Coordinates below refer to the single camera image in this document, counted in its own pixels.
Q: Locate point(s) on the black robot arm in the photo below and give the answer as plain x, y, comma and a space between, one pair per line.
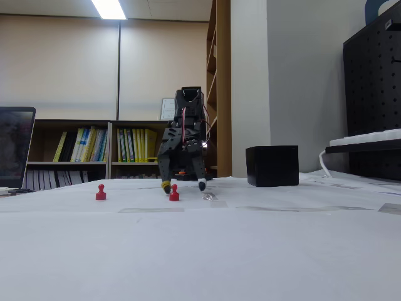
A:
194, 109

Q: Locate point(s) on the black box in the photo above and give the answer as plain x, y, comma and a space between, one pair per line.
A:
272, 166

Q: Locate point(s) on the clear tape strip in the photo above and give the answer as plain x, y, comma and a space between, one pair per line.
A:
300, 208
150, 210
218, 204
208, 196

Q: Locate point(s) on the wide yellow binder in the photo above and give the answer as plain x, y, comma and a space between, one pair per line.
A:
151, 142

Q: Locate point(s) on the red pawn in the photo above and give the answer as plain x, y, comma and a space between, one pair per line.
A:
174, 197
100, 196

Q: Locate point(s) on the framed white certificate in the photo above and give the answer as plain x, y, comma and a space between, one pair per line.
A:
167, 109

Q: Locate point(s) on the low wooden bookshelf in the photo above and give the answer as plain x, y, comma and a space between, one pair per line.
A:
141, 123
72, 122

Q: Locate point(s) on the tall wooden bookshelf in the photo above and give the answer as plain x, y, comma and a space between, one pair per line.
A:
223, 94

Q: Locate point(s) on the light blue book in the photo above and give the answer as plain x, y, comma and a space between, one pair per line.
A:
101, 145

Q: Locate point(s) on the yellow blue book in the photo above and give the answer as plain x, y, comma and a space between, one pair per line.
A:
89, 144

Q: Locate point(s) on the white paper table cover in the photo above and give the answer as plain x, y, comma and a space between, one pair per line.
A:
200, 251

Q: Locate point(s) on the yellow white book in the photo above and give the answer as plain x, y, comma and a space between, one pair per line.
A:
79, 145

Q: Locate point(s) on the black book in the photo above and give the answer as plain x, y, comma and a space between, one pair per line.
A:
68, 147

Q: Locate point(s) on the thin yellow book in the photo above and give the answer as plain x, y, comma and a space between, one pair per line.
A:
60, 146

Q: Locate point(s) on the row of white binders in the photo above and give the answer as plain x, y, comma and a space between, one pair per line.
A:
40, 180

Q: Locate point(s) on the ceiling light panel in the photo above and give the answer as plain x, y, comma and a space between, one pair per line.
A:
108, 8

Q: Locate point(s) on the laptop screen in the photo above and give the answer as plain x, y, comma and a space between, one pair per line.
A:
14, 147

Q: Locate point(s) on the white power strip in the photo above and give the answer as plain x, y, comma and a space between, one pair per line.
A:
369, 136

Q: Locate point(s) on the black pegboard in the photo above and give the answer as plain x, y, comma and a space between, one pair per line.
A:
372, 94

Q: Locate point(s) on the dark blue rounded object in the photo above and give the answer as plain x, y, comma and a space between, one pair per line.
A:
371, 12

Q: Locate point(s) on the black wall conduit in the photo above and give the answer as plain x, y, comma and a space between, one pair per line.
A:
119, 69

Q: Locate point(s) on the black shelf rail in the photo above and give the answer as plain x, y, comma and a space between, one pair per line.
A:
360, 149

